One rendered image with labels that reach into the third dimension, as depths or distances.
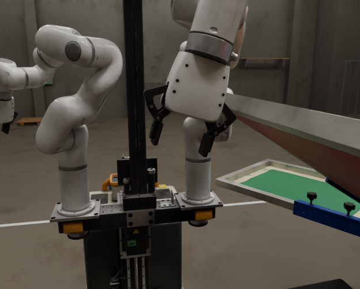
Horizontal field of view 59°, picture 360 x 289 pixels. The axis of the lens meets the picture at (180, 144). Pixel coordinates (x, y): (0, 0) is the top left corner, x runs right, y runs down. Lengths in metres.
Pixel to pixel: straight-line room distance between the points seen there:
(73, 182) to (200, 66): 0.71
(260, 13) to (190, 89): 11.32
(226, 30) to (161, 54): 10.19
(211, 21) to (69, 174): 0.74
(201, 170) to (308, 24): 11.68
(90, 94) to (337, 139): 0.72
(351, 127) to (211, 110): 0.21
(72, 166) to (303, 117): 0.77
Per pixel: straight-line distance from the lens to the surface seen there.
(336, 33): 11.94
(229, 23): 0.53
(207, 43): 0.52
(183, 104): 0.52
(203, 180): 1.15
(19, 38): 10.93
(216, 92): 0.53
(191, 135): 1.10
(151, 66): 10.66
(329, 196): 1.87
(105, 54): 0.96
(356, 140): 0.44
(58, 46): 0.96
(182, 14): 0.62
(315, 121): 0.51
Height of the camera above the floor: 1.62
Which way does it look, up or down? 14 degrees down
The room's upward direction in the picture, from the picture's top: straight up
